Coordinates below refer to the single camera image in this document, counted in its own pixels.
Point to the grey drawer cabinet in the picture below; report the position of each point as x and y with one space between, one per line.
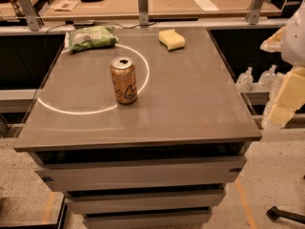
166 158

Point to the clear sanitizer bottle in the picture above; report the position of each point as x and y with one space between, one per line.
267 78
245 80

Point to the middle metal bracket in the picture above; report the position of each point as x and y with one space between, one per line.
143 10

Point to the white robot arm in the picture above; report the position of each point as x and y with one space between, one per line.
292 52

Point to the right clear sanitizer bottle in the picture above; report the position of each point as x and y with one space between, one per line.
267 78

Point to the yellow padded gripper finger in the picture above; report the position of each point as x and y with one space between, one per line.
274 42
290 97

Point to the green jalapeno chip bag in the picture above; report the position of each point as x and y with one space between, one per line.
90 38

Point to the small paper card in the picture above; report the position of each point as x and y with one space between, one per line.
65 5

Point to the yellow sponge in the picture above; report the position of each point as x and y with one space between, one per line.
171 39

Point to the white paper sheet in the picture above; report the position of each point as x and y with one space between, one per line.
207 5

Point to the black chair base leg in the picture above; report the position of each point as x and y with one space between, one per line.
274 213

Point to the left clear sanitizer bottle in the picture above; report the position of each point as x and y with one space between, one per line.
245 80

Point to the left metal bracket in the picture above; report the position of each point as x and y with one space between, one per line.
35 23

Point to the gold soda can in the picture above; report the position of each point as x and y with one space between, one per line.
124 80

